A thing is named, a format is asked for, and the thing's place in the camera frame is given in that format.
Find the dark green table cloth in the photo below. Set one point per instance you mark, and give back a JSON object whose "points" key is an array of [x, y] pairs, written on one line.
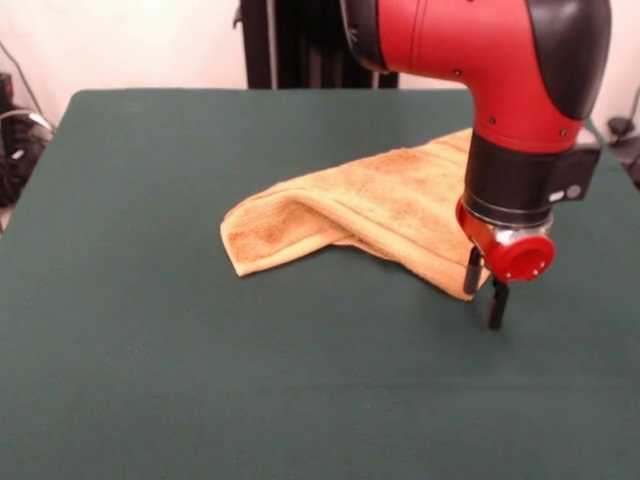
{"points": [[150, 325]]}

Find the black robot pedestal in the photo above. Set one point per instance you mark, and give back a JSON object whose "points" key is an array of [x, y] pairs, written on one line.
{"points": [[300, 50]]}

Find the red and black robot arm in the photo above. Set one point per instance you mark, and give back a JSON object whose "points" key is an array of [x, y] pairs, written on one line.
{"points": [[450, 50]]}

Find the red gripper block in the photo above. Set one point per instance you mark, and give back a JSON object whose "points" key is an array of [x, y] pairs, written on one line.
{"points": [[522, 257]]}

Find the black equipment pile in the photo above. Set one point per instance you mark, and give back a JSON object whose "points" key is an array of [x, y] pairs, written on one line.
{"points": [[15, 150]]}

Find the tan terry towel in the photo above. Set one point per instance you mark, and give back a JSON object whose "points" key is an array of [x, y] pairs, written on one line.
{"points": [[375, 200]]}

